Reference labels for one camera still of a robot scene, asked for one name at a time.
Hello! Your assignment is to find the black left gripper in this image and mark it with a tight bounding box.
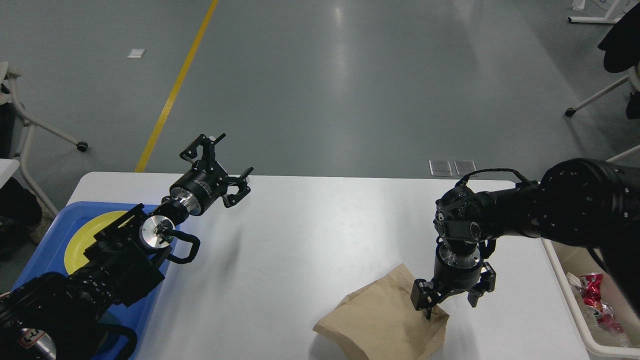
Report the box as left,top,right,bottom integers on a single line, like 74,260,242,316
169,133,254,216

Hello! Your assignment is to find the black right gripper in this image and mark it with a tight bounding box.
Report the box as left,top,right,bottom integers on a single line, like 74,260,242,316
410,243,497,321

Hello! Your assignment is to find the brown paper bag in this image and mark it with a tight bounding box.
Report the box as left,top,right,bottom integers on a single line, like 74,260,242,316
313,263,450,360

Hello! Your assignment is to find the red wrapper piece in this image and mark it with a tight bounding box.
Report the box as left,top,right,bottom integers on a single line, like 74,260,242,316
579,272,625,334

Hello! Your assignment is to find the yellow plastic plate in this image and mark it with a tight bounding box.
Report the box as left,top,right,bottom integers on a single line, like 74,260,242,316
62,210,126,275

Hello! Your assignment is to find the silver foil wrapper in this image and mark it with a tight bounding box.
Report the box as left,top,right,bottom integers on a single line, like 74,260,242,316
566,272,632,348

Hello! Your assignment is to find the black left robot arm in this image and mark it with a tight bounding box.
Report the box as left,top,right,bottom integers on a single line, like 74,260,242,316
0,133,253,360

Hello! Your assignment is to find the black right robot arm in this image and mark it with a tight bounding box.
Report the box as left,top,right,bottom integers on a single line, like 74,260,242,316
410,158,640,319

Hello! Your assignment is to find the beige plastic bin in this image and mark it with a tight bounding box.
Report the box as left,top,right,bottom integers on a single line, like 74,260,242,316
540,181,640,360

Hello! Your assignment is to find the blue plastic tray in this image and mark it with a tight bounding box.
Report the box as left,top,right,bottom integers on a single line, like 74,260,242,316
12,202,167,360

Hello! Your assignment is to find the white side table edge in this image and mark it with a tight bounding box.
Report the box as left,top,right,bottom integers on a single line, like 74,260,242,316
0,158,20,188

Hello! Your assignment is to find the white office chair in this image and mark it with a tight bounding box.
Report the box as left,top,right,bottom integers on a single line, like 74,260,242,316
0,61,89,218

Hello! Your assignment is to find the right side office chair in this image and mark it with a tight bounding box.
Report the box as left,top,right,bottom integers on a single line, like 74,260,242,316
565,7,640,163

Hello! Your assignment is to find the white desk frame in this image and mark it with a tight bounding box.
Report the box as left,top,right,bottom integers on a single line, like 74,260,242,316
567,0,639,25

